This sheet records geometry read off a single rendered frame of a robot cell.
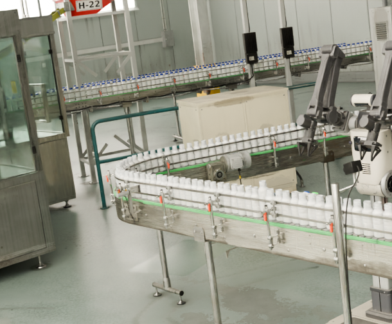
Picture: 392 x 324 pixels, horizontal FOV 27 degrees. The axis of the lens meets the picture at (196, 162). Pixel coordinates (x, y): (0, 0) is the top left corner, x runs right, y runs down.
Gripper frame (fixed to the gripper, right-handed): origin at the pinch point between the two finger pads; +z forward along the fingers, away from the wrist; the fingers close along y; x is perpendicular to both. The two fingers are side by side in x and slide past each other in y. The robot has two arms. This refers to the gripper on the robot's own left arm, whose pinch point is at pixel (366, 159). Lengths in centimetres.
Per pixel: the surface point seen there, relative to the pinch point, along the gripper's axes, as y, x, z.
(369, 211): 25.2, -23.4, 29.8
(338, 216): 46, -73, 41
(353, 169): 50, -78, 22
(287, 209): -27.3, -17.8, 35.9
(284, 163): -173, 140, -18
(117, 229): -418, 196, 66
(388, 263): 38, -16, 51
